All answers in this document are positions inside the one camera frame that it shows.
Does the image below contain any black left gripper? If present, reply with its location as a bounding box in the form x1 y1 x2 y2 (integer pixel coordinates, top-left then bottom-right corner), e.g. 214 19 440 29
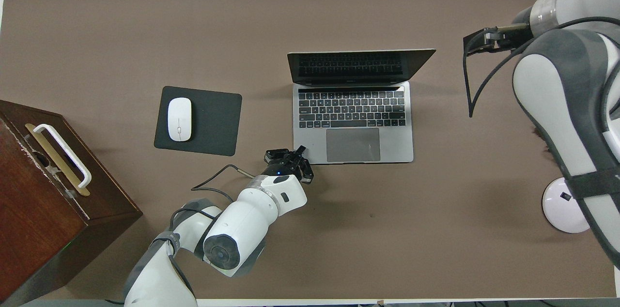
263 145 314 184

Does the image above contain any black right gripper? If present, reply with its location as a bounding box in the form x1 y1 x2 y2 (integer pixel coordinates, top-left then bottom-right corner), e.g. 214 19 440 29
464 7 533 56

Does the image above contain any silver laptop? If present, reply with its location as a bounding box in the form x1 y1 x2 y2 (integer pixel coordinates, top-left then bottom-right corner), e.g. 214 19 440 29
287 49 436 165

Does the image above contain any black mouse pad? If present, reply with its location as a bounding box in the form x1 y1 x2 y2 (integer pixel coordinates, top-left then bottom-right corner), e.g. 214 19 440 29
154 86 243 157

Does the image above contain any white computer mouse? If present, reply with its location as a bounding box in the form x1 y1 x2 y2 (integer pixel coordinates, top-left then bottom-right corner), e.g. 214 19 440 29
167 97 193 142

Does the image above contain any white desk lamp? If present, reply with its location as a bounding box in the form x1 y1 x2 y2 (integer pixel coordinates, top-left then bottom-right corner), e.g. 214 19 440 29
542 177 592 234

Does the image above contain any large brown table mat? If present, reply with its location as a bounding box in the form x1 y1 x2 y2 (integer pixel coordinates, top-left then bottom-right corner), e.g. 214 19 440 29
0 0 617 300

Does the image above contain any brass plate on box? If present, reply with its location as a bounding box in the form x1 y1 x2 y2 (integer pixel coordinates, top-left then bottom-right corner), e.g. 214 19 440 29
25 123 91 197

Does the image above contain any dark brown wooden box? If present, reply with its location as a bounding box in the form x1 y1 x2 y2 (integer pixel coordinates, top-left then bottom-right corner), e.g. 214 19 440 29
0 100 143 307

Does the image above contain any grey right arm cable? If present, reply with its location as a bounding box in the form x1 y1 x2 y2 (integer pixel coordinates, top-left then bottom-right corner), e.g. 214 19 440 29
463 28 536 118

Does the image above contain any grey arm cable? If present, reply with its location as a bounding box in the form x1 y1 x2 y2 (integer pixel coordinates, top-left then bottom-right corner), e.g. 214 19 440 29
191 164 255 203
463 28 536 118

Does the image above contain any grey left arm cable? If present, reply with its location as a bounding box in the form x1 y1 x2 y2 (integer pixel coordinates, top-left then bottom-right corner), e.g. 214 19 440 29
191 164 255 203

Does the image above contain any white box handle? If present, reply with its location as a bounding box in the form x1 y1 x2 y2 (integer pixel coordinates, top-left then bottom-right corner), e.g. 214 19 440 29
33 124 92 189

